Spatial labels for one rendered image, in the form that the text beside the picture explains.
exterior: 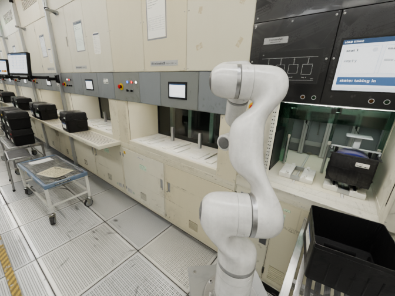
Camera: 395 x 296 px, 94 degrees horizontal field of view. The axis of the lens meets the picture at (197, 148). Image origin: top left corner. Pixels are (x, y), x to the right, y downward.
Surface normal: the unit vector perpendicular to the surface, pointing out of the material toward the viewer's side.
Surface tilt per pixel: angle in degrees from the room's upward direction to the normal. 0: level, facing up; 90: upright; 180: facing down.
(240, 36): 90
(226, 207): 42
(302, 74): 90
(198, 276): 0
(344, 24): 90
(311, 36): 90
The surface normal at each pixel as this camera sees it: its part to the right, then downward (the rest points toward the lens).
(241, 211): -0.04, -0.40
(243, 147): -0.39, -0.04
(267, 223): -0.01, 0.01
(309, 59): -0.61, 0.24
